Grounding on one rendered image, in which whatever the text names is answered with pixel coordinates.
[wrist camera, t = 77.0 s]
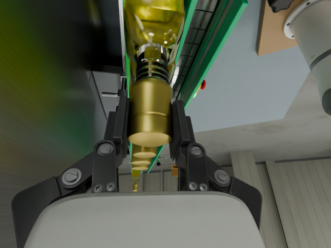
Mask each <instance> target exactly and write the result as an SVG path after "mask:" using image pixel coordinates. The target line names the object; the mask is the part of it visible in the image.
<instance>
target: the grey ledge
mask: <svg viewBox="0 0 331 248"><path fill-rule="evenodd" d="M121 71H122V72H123V67H121V66H112V65H103V64H93V67H92V74H93V77H94V80H95V83H96V86H97V89H98V92H99V96H100V99H101V102H102V105H103V108H104V111H105V114H106V117H107V119H108V115H109V111H114V112H116V106H118V105H119V101H118V98H117V97H106V96H102V92H107V93H118V90H119V89H121V81H120V72H121Z"/></svg>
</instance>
